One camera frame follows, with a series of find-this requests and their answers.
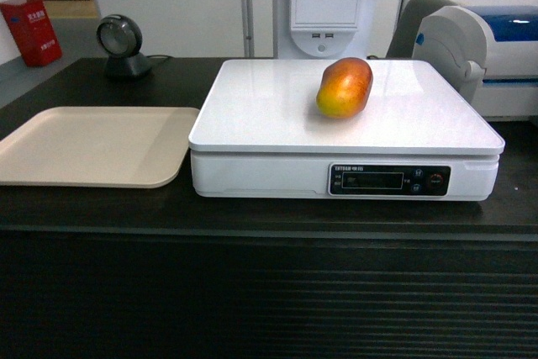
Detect white blue label printer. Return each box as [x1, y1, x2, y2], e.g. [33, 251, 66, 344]
[413, 5, 537, 120]

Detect red yellow mango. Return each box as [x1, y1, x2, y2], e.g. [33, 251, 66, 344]
[316, 57, 373, 119]

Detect white receipt printer kiosk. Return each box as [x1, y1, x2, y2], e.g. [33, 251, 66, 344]
[272, 0, 376, 59]

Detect red fire extinguisher box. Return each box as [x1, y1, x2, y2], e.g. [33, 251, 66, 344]
[1, 0, 62, 67]

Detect black checkout counter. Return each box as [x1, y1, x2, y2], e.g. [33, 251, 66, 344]
[0, 55, 538, 359]

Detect black barcode scanner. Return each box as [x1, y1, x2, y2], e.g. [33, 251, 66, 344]
[96, 14, 151, 80]

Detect beige plastic tray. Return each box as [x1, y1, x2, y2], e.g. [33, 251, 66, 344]
[1, 107, 198, 188]

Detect white checkout scale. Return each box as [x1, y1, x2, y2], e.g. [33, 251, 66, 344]
[188, 60, 505, 201]

